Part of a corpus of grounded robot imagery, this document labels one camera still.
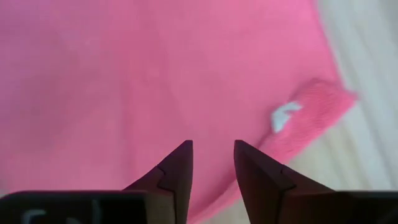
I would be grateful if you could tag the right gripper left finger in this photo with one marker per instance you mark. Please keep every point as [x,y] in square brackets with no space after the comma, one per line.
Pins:
[174,174]

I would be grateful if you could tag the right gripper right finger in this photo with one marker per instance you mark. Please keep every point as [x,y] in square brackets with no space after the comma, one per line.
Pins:
[264,180]

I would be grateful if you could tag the pink microfiber towel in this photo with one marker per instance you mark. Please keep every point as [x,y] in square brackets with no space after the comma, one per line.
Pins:
[155,77]

